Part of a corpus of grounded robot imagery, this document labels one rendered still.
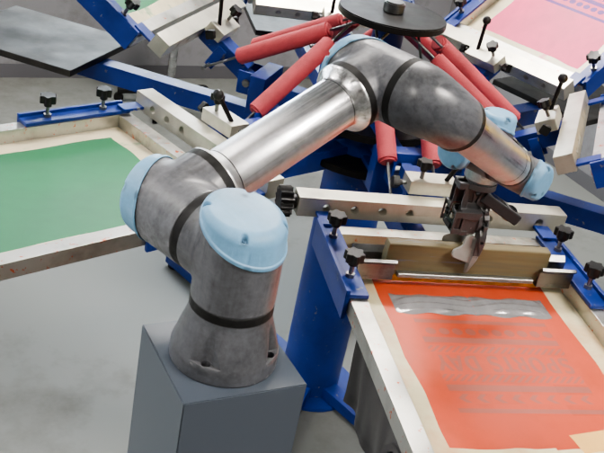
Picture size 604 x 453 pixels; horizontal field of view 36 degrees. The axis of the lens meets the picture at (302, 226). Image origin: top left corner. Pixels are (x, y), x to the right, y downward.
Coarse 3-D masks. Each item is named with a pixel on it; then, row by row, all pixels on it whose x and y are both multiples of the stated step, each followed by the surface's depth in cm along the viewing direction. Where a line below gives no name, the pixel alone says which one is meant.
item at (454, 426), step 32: (384, 288) 202; (416, 288) 204; (448, 288) 207; (416, 352) 183; (448, 416) 167; (480, 416) 169; (512, 416) 170; (480, 448) 161; (512, 448) 162; (544, 448) 164
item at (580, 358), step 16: (464, 288) 208; (480, 288) 209; (496, 288) 210; (512, 288) 212; (528, 288) 213; (544, 304) 208; (496, 320) 198; (512, 320) 199; (528, 320) 201; (544, 320) 202; (560, 320) 203; (560, 336) 197; (576, 352) 193; (576, 368) 188; (592, 368) 189; (592, 384) 184; (544, 416) 172; (560, 416) 173; (576, 416) 174; (592, 416) 175; (560, 432) 169; (576, 432) 169; (560, 448) 165; (576, 448) 166
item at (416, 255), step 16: (400, 240) 200; (416, 240) 201; (384, 256) 201; (400, 256) 200; (416, 256) 200; (432, 256) 201; (448, 256) 202; (480, 256) 204; (496, 256) 205; (512, 256) 205; (528, 256) 206; (544, 256) 207; (448, 272) 204; (464, 272) 205; (480, 272) 206; (496, 272) 207; (512, 272) 208; (528, 272) 209
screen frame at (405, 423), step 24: (360, 240) 214; (384, 240) 215; (432, 240) 218; (504, 240) 224; (528, 240) 226; (360, 312) 185; (600, 312) 202; (360, 336) 181; (600, 336) 198; (384, 360) 172; (384, 384) 166; (384, 408) 166; (408, 408) 161; (408, 432) 156
